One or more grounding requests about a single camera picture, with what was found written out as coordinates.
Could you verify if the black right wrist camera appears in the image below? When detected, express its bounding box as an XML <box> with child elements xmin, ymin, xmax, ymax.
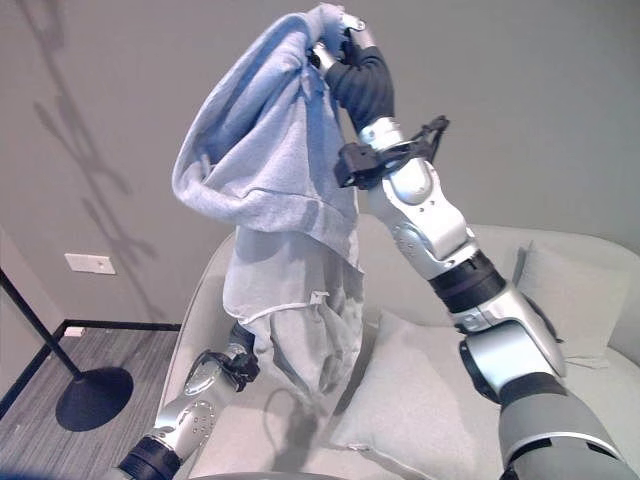
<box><xmin>333</xmin><ymin>142</ymin><xmax>381</xmax><ymax>189</ymax></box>

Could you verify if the small light grey cushion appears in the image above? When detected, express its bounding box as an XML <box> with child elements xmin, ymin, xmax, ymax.
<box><xmin>510</xmin><ymin>240</ymin><xmax>630</xmax><ymax>370</ymax></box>

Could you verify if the large light grey cushion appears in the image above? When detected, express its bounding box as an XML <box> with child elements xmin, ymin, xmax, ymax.
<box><xmin>328</xmin><ymin>309</ymin><xmax>504</xmax><ymax>480</ymax></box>

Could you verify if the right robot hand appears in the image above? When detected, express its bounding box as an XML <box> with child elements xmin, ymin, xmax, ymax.
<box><xmin>308</xmin><ymin>10</ymin><xmax>399</xmax><ymax>146</ymax></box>

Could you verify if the white wall socket plate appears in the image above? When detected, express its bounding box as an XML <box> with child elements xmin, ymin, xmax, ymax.
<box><xmin>63</xmin><ymin>253</ymin><xmax>117</xmax><ymax>276</ymax></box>

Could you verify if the light grey hooded sweatshirt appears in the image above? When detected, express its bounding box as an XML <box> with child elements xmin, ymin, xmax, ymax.
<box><xmin>171</xmin><ymin>2</ymin><xmax>372</xmax><ymax>419</ymax></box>

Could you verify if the black clothes rack stand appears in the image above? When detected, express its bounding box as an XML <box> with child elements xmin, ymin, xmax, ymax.
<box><xmin>0</xmin><ymin>267</ymin><xmax>135</xmax><ymax>433</ymax></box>

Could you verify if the light grey sofa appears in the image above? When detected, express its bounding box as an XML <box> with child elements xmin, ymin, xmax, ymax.
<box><xmin>158</xmin><ymin>213</ymin><xmax>640</xmax><ymax>480</ymax></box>

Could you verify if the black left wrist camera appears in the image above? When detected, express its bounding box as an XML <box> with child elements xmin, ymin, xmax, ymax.
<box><xmin>225</xmin><ymin>352</ymin><xmax>261</xmax><ymax>394</ymax></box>

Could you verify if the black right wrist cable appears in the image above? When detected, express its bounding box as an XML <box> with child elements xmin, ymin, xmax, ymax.
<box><xmin>387</xmin><ymin>115</ymin><xmax>450</xmax><ymax>164</ymax></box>

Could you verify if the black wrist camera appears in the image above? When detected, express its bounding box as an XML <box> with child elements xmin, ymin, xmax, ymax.
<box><xmin>333</xmin><ymin>142</ymin><xmax>381</xmax><ymax>189</ymax></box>
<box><xmin>225</xmin><ymin>352</ymin><xmax>261</xmax><ymax>394</ymax></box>

